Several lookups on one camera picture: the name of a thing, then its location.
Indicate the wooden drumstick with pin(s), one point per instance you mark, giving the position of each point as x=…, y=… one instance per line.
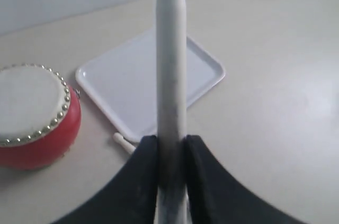
x=171, y=108
x=126, y=145

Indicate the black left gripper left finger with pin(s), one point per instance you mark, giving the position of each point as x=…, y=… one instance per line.
x=130, y=197

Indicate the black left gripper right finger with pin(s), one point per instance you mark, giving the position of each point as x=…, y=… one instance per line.
x=215, y=196

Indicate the small red drum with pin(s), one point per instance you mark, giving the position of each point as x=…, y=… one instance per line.
x=40, y=116

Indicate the white plastic tray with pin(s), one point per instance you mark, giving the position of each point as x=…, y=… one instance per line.
x=122, y=82

